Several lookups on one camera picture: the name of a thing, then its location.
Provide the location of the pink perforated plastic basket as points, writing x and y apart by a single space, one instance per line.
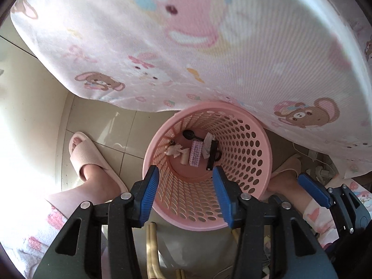
247 157

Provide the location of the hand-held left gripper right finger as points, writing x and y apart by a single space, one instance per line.
226 200

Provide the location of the white power strip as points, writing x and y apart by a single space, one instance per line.
319 168

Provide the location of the black plastic spoon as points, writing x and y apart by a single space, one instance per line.
189 135

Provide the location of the black wrapper strip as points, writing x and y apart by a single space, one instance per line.
212 157

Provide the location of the white tissue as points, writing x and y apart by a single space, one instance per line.
207 144
174 150

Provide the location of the bamboo stool frame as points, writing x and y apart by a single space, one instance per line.
152 250

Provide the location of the pink slipper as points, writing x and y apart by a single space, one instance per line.
87 154
289 164

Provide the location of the person's right leg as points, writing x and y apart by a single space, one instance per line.
286 186

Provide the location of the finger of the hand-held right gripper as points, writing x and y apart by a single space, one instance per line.
314 190

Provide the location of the pink dotted packet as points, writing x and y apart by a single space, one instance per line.
195 154

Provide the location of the person's leg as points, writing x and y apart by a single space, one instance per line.
286 186
78 191

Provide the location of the small white tube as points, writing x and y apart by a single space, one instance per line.
185 158

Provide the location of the person's left leg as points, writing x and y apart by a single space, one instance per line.
78 191

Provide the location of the pink cartoon printed bedsheet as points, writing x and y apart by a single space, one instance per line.
189 40

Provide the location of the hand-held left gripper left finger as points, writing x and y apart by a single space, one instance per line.
148 197

